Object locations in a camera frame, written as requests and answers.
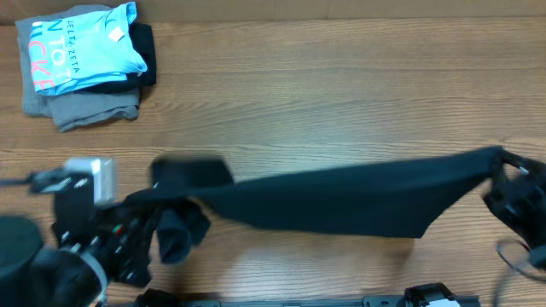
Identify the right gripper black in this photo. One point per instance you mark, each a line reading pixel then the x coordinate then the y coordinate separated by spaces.
pixel 502 180

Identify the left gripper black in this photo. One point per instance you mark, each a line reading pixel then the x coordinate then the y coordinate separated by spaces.
pixel 136 230

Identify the black t-shirt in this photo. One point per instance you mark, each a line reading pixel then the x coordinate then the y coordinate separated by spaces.
pixel 398 199

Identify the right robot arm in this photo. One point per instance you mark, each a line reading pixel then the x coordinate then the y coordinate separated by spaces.
pixel 539 258

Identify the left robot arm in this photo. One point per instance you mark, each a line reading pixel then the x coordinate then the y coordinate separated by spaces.
pixel 34 275

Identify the grey folded garment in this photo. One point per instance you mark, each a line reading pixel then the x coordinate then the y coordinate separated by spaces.
pixel 71 110

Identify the light blue printed t-shirt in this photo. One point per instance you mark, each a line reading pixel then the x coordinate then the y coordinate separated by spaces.
pixel 77 52

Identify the black folded garment in stack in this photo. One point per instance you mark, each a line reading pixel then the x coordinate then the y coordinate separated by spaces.
pixel 143 43

